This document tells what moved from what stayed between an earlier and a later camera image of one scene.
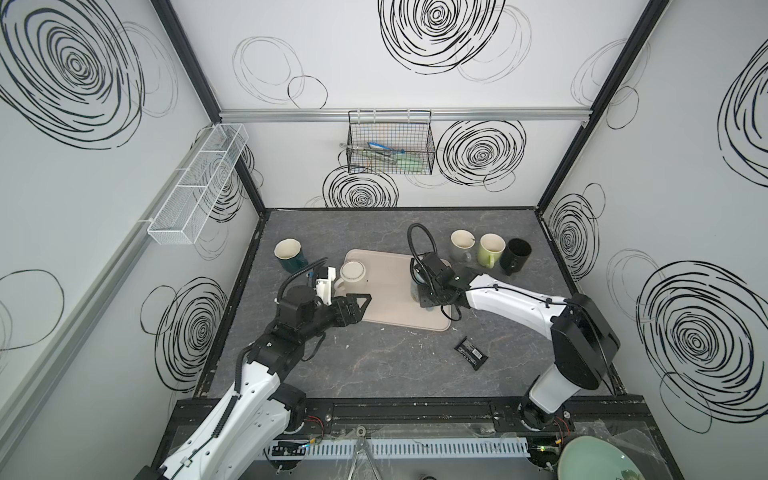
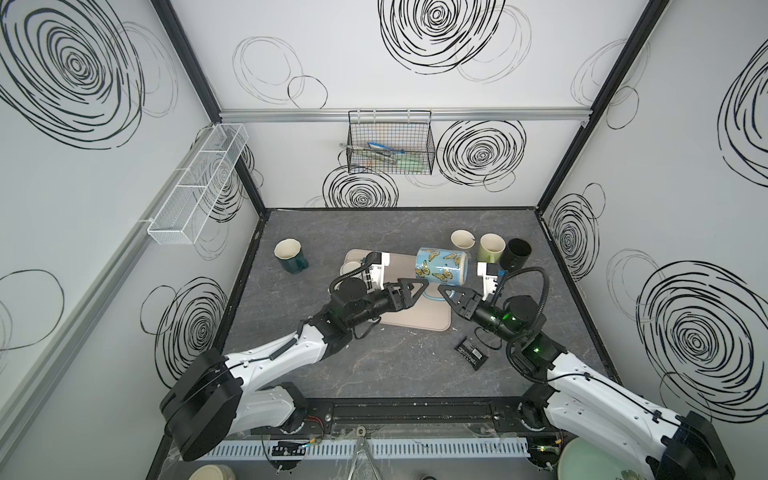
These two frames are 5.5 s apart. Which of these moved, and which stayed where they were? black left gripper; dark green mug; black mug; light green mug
Moved: black left gripper
Stayed: light green mug; dark green mug; black mug
